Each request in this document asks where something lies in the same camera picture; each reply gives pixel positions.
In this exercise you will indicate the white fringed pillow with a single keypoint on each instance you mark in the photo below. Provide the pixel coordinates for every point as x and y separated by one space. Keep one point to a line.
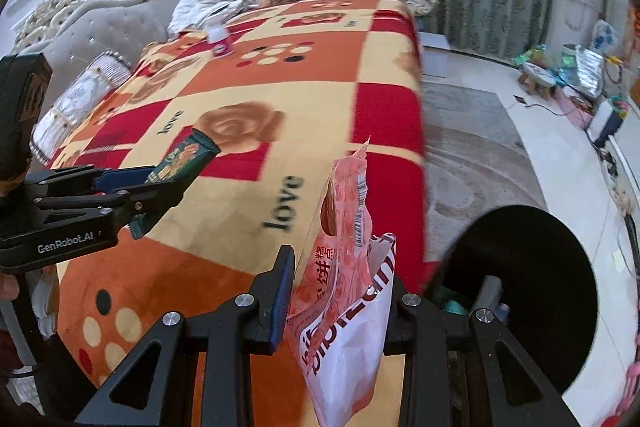
75 102

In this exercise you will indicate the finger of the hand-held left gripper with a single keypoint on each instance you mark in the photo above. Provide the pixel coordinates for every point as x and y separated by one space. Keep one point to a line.
125 177
145 207

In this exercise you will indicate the white dark box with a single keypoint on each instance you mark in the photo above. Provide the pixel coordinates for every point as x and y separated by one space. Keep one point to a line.
605 124

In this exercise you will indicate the white bottle pink label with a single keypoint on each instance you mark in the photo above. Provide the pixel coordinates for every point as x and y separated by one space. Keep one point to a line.
218 39

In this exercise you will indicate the small wooden stool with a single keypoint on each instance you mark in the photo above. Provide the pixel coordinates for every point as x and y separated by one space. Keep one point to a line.
536 74

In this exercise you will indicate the green foil packet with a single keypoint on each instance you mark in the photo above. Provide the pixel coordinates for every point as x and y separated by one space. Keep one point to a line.
535 56

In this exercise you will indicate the silver foil bag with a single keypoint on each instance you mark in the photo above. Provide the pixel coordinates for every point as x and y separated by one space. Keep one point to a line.
587 67

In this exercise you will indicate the red orange printed blanket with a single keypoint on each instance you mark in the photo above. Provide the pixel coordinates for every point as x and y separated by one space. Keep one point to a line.
200 267

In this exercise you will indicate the white blue plastic bag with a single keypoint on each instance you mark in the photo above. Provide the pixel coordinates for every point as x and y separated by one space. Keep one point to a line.
605 37

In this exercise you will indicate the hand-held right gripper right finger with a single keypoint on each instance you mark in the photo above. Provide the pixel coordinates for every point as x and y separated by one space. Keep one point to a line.
395 327

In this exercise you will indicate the person's left hand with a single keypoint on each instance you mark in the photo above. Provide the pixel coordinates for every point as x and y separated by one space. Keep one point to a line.
7 287

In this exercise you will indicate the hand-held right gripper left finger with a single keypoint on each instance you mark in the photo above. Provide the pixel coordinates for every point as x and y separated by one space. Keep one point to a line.
280 297

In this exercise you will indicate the green snack packet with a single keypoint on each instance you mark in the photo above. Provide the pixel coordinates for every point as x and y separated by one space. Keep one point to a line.
185 154

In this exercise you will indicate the pink snack bag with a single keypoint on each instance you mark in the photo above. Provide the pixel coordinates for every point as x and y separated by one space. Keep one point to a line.
345 197

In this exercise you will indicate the white quilt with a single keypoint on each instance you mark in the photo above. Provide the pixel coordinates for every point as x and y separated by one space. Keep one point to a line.
195 9

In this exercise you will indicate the teal tissue packet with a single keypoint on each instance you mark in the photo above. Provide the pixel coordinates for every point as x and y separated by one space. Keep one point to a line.
455 307

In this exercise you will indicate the black trash bin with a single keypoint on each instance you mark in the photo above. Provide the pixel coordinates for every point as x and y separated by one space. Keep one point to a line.
540 257

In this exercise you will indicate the grey patterned rug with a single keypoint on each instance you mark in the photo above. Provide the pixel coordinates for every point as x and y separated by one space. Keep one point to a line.
475 147

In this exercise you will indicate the grey tufted headboard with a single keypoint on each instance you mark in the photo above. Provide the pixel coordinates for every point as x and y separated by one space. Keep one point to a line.
115 22

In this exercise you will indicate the white red lettered plastic bag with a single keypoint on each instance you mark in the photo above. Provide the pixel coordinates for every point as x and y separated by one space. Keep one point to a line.
350 357

